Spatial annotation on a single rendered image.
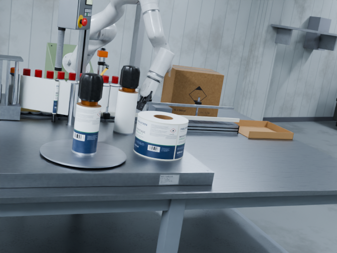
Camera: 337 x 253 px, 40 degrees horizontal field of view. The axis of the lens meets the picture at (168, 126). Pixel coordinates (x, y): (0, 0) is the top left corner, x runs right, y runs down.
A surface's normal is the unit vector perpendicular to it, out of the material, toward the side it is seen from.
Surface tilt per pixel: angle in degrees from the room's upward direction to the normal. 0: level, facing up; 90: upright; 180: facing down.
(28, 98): 90
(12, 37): 90
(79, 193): 0
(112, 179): 90
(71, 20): 90
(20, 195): 0
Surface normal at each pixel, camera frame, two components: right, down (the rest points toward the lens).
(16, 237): 0.15, -0.96
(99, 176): 0.38, 0.27
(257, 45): -0.81, 0.02
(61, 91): -0.04, 0.23
